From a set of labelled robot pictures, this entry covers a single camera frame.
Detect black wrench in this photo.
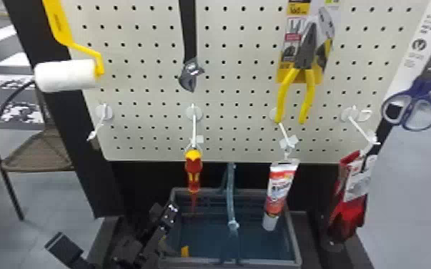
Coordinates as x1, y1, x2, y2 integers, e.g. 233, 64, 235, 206
177, 0, 206, 94

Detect blue basket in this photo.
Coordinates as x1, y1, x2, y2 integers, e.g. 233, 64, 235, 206
158, 162, 304, 269

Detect black chair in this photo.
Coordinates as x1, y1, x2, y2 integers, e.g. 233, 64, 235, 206
0, 79, 76, 234

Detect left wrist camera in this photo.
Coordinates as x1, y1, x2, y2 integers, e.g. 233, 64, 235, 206
109, 238, 144, 269

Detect white pegboard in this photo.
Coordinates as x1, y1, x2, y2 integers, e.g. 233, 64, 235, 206
3, 0, 431, 269

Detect yellow paint roller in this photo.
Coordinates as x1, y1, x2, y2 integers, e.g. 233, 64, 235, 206
34, 0, 106, 94

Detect white glue tube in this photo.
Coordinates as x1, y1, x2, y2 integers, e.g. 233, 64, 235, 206
261, 158, 301, 233

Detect red gloves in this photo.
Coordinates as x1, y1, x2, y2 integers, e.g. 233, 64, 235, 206
327, 149, 380, 242

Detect blue scissors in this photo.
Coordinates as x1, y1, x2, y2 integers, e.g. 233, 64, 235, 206
380, 0, 431, 132

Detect red screwdriver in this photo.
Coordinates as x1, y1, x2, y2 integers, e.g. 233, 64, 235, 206
184, 147, 204, 216

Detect yellow pliers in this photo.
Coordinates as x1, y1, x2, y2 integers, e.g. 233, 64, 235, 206
273, 0, 342, 126

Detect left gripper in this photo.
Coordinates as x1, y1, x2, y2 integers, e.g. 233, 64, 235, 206
136, 225, 176, 269

